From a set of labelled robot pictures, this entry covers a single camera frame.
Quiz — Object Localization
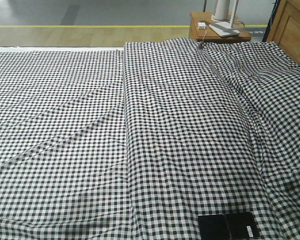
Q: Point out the black foldable phone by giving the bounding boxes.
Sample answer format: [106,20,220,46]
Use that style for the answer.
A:
[197,212,260,240]

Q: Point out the checkered bed sheet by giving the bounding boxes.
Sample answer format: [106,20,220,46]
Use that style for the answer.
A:
[0,50,133,240]

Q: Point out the white desk lamp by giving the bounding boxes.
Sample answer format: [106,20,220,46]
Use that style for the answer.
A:
[208,0,241,37]

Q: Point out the wooden bedside table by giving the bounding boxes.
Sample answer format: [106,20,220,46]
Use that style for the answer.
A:
[188,11,252,44]

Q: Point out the white charger adapter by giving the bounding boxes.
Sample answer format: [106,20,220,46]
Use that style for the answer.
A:
[197,22,207,30]

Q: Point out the white cylindrical appliance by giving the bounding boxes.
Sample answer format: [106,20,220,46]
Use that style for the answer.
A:
[211,0,239,23]

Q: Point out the wooden headboard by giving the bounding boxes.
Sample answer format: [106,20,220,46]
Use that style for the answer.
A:
[267,0,300,65]

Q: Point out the white charger cable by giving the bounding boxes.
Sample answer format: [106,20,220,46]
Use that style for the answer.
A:
[199,20,211,50]

